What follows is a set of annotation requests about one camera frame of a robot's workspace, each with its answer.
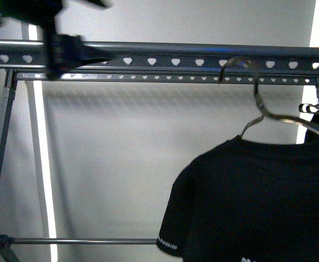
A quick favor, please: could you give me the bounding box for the grey metal clothes rack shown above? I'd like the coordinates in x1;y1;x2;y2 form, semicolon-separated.
0;40;319;261

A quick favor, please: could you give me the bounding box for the black t-shirt with print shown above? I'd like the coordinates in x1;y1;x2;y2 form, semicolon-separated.
157;138;319;261

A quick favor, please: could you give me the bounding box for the silver metal clothes hanger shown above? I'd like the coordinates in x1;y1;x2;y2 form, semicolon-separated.
218;57;319;139

